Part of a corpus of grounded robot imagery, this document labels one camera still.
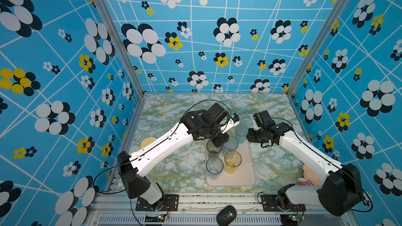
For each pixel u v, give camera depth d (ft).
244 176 2.64
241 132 2.99
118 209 2.39
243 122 3.13
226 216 2.24
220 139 1.97
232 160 2.52
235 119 1.99
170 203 2.42
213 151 2.89
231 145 2.87
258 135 2.31
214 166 2.58
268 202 2.41
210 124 1.68
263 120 2.12
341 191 1.29
